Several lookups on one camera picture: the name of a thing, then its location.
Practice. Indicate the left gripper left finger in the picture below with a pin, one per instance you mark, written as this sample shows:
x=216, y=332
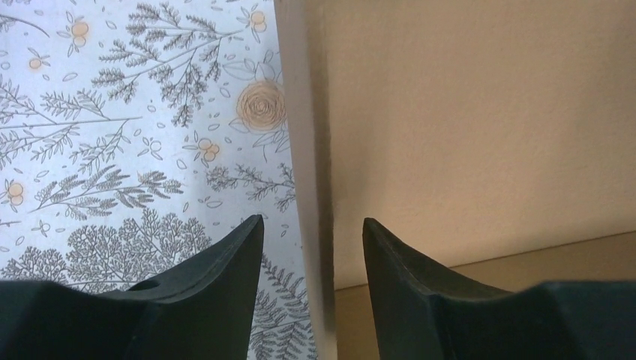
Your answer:
x=201, y=308

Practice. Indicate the brown cardboard box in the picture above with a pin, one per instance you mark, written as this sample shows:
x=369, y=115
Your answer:
x=497, y=137

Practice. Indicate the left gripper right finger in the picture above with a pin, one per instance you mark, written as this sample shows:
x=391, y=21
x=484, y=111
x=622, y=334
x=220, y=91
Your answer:
x=424, y=310

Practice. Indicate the floral patterned table mat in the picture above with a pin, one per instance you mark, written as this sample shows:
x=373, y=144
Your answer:
x=136, y=133

